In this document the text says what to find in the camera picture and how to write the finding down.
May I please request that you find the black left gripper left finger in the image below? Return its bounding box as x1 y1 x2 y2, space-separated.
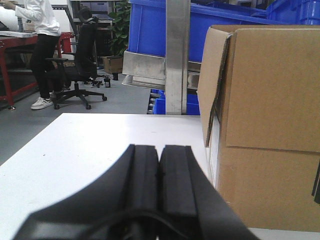
14 144 158 240

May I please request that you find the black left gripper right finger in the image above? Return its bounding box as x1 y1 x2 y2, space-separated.
159 145 258 240

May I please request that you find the brown cardboard box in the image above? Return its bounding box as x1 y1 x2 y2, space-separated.
197 25 320 232

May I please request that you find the blue bin on lower shelf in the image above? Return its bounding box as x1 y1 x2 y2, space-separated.
149 89 200 116

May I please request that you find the small cardboard box on floor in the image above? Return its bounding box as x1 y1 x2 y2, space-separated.
102 56 123 74

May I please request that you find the large blue crate on shelf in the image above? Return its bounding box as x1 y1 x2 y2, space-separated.
128 0 283 62

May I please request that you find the black office chair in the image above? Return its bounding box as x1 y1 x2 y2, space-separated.
45 7 108 110

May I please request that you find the green potted plant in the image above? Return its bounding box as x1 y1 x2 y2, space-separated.
108 0 131 56

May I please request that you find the red metal workbench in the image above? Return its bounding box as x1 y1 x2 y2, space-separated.
0 31 76 110

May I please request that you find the person in white shirt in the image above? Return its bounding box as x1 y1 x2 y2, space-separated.
0 0 61 110

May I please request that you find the upper stacked blue crate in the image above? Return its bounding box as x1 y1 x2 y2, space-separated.
266 0 320 25

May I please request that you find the metal shelf front rail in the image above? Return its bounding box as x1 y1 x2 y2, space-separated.
121 49 203 90

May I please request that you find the metal shelf upright post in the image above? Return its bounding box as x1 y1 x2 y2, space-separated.
164 0 191 116

